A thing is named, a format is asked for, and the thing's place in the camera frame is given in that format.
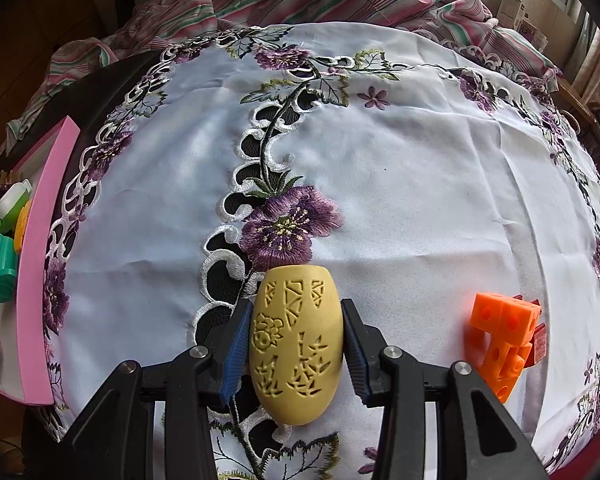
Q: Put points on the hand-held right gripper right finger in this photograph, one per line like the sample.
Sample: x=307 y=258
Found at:
x=356 y=355

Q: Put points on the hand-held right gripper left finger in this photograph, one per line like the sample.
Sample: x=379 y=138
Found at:
x=237 y=355

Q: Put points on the yellow carved egg-shaped case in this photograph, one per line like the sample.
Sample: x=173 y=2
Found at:
x=295 y=345

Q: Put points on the orange building block toy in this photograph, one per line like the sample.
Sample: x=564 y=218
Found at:
x=500 y=340

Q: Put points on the red building block toy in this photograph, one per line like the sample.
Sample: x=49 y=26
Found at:
x=539 y=335

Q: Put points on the pink storage box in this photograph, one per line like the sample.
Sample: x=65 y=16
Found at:
x=45 y=260

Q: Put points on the green plastic stamp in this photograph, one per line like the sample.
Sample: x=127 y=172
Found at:
x=2 y=272

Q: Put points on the yellow plastic piece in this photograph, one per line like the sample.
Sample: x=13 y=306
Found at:
x=22 y=227

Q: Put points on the white and green plastic bottle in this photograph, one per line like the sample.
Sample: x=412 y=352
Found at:
x=12 y=205

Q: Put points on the white floral embroidered tablecloth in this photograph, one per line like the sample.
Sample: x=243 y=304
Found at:
x=430 y=185

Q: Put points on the wooden desk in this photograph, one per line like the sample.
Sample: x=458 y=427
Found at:
x=585 y=125

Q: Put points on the purple carton box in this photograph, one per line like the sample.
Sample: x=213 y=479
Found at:
x=532 y=31

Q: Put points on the pink curtain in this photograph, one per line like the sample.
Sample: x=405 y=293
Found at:
x=587 y=65

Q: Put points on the white carton box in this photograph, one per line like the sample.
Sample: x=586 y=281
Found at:
x=511 y=6

